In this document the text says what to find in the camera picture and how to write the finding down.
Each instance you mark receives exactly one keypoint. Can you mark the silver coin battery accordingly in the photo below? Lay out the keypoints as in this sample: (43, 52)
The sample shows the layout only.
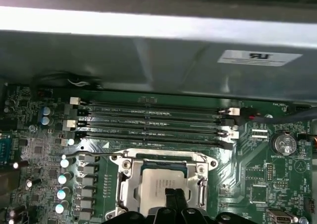
(284, 144)

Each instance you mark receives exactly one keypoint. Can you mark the green motherboard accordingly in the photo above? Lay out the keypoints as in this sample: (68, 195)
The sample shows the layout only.
(237, 159)

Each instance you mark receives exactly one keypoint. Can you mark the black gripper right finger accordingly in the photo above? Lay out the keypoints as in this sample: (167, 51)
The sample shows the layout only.
(183, 201)

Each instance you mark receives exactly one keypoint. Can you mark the internal USB port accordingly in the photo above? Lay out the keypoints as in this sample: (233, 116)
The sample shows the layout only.
(282, 219)

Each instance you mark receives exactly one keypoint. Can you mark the white label sticker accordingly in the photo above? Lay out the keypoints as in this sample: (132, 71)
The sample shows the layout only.
(235, 59)

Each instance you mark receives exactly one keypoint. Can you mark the thin metal locking lever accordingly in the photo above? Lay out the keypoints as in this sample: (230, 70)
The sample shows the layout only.
(104, 155)

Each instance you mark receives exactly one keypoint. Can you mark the metal socket cover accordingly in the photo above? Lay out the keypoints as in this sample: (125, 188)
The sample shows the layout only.
(136, 177)

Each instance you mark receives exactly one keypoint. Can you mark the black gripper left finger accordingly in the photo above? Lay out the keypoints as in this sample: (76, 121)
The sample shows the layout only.
(172, 199)

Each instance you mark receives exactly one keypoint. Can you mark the black open PC case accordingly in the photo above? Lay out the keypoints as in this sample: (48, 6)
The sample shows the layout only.
(123, 60)

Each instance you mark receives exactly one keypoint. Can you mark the silver capacitor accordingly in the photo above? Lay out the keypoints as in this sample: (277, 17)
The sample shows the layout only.
(65, 163)
(61, 194)
(62, 179)
(59, 208)

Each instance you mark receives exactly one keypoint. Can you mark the CPU socket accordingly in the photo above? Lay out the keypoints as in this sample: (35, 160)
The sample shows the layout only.
(161, 163)

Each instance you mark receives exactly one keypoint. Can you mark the silver CPU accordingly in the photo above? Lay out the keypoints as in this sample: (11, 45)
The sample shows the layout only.
(161, 182)

